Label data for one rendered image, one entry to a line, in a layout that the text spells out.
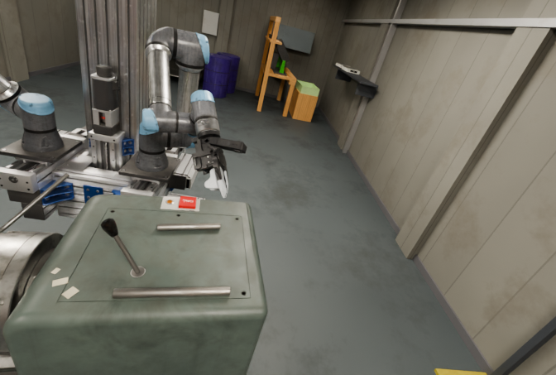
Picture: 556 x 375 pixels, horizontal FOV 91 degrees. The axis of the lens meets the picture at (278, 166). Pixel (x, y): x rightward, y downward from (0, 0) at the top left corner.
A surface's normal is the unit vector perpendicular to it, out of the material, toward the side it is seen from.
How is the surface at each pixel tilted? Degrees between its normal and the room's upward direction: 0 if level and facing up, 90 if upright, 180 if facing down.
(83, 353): 90
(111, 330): 90
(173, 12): 90
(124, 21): 90
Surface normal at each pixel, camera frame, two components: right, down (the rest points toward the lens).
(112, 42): 0.05, 0.47
